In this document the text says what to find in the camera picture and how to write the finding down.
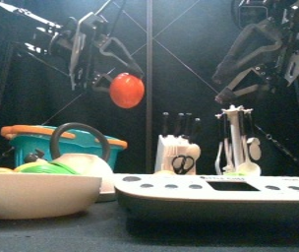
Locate white round bowl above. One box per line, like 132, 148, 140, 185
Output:
49, 122, 116, 203

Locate green toy vegetable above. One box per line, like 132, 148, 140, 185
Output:
223, 171, 248, 177

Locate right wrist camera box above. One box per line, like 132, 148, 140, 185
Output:
232, 0, 272, 32

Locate white toy ladle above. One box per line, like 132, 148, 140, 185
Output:
236, 137, 262, 177

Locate vertical metal frame pole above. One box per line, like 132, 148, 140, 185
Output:
144, 0, 155, 175

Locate green toy fruit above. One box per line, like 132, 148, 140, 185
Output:
13, 159, 82, 175

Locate black toy scissors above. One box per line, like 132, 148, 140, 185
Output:
171, 154, 196, 175

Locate orange toy fruit ball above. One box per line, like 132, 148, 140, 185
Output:
109, 72, 145, 109

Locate black handled toy knife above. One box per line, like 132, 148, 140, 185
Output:
189, 117, 203, 143
161, 111, 171, 137

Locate white oval toy spatula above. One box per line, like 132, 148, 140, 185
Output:
246, 136, 263, 162

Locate white slotted toy utensil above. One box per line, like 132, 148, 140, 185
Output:
213, 141, 226, 176

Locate black diagonal frame brace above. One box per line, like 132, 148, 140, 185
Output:
255, 126, 299, 178

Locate teal basket orange rim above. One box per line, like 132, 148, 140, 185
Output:
0, 124, 129, 172

